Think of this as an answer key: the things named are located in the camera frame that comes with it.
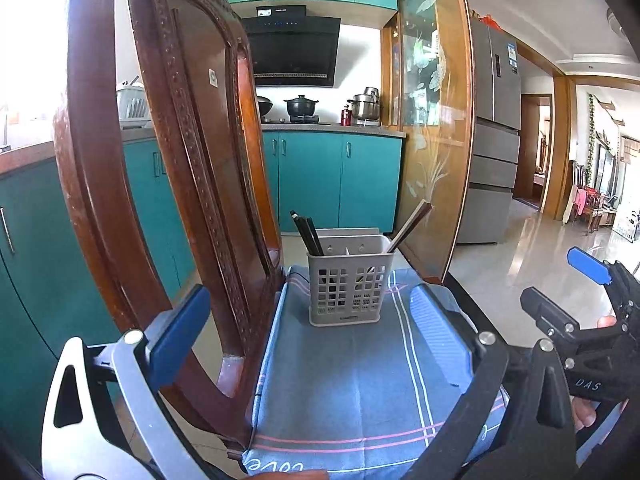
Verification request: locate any wood framed etched glass door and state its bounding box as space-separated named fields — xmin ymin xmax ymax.
xmin=380 ymin=0 xmax=476 ymax=283

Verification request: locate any blue striped towel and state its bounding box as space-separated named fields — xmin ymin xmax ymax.
xmin=242 ymin=265 xmax=511 ymax=476

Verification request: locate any carved wooden chair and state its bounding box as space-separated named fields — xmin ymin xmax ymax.
xmin=52 ymin=0 xmax=286 ymax=461

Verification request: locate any grey kitchen countertop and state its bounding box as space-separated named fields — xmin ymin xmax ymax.
xmin=0 ymin=121 xmax=407 ymax=173

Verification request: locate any grey refrigerator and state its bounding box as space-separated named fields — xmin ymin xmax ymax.
xmin=457 ymin=15 xmax=522 ymax=245

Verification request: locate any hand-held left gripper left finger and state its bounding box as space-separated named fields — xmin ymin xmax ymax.
xmin=41 ymin=284 xmax=212 ymax=480

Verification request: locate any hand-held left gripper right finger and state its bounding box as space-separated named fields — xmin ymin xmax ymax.
xmin=405 ymin=285 xmax=581 ymax=480

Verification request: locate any reddish brown chopstick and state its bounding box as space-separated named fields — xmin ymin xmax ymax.
xmin=389 ymin=200 xmax=432 ymax=253

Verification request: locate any white chopstick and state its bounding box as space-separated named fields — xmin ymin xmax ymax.
xmin=386 ymin=207 xmax=423 ymax=254

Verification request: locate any gas stove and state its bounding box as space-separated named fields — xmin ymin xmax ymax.
xmin=262 ymin=115 xmax=331 ymax=126

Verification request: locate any green garland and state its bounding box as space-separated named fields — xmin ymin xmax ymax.
xmin=587 ymin=92 xmax=626 ymax=186

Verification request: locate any dark brown chopstick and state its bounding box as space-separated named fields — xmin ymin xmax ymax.
xmin=296 ymin=215 xmax=321 ymax=256
xmin=290 ymin=210 xmax=316 ymax=256

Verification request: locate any wooden door frame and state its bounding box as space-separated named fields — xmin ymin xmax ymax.
xmin=515 ymin=42 xmax=576 ymax=221

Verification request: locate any small wooden chair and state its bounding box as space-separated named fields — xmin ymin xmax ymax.
xmin=580 ymin=187 xmax=618 ymax=233

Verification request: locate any black range hood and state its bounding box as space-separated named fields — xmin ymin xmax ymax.
xmin=240 ymin=5 xmax=342 ymax=87

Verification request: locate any white dish rack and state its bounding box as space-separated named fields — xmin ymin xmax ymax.
xmin=116 ymin=77 xmax=152 ymax=128

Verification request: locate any stainless steel pot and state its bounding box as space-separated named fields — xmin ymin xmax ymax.
xmin=347 ymin=86 xmax=383 ymax=123

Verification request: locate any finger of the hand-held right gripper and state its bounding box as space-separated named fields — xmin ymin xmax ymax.
xmin=520 ymin=287 xmax=626 ymax=356
xmin=567 ymin=246 xmax=640 ymax=321

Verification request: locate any black cooking pot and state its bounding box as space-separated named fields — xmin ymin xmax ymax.
xmin=284 ymin=94 xmax=321 ymax=117

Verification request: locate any black chopstick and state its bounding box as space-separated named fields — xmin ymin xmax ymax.
xmin=306 ymin=217 xmax=325 ymax=256

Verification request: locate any beige plastic utensil holder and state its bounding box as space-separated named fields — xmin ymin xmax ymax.
xmin=306 ymin=227 xmax=396 ymax=327

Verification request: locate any person's right hand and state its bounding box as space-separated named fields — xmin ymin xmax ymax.
xmin=573 ymin=314 xmax=619 ymax=433

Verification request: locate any teal lower kitchen cabinet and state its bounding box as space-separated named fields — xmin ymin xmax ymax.
xmin=0 ymin=137 xmax=198 ymax=461
xmin=262 ymin=130 xmax=403 ymax=235

